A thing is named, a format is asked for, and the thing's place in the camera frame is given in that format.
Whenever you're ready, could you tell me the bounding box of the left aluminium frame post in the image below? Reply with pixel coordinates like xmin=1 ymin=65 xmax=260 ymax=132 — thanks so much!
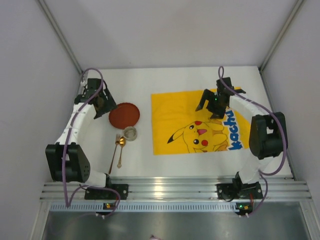
xmin=36 ymin=0 xmax=83 ymax=74

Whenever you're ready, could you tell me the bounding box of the red round plate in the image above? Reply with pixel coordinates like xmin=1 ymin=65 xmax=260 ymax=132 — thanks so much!
xmin=108 ymin=102 xmax=140 ymax=130

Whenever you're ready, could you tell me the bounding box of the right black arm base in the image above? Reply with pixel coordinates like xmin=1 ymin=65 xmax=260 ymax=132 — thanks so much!
xmin=216 ymin=182 xmax=263 ymax=202

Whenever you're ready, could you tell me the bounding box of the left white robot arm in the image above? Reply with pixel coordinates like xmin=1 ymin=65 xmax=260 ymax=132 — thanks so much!
xmin=45 ymin=78 xmax=117 ymax=188

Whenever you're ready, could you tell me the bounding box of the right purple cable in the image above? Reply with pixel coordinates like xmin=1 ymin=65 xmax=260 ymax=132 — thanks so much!
xmin=218 ymin=66 xmax=290 ymax=177

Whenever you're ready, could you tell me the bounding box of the rose gold spoon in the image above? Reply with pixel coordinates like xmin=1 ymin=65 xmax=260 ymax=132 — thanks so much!
xmin=117 ymin=136 xmax=126 ymax=169

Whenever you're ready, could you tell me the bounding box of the aluminium front rail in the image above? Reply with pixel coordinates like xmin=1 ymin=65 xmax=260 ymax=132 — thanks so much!
xmin=39 ymin=176 xmax=313 ymax=201

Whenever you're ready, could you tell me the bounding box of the rose gold fork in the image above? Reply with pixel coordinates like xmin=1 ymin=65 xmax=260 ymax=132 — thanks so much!
xmin=108 ymin=133 xmax=121 ymax=175

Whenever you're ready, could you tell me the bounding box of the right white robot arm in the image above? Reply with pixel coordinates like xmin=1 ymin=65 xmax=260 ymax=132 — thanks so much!
xmin=196 ymin=77 xmax=288 ymax=184

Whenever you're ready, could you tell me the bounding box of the right aluminium frame post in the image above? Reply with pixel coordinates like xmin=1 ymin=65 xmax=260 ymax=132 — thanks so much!
xmin=258 ymin=0 xmax=307 ymax=72

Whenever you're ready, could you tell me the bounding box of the yellow Pikachu placemat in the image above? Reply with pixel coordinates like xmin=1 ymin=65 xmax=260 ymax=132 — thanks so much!
xmin=151 ymin=90 xmax=251 ymax=155

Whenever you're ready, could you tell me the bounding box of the small clear glass cup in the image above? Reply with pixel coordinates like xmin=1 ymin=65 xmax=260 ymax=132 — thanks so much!
xmin=123 ymin=126 xmax=138 ymax=142

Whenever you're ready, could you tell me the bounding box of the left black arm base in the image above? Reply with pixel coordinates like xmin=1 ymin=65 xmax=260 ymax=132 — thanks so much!
xmin=84 ymin=184 xmax=129 ymax=200

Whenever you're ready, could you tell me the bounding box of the aluminium frame post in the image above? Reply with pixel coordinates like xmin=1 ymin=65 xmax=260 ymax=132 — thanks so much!
xmin=36 ymin=0 xmax=83 ymax=74
xmin=258 ymin=0 xmax=307 ymax=72

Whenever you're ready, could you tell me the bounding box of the slotted cable duct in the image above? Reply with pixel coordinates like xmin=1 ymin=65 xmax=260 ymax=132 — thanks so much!
xmin=50 ymin=202 xmax=252 ymax=213

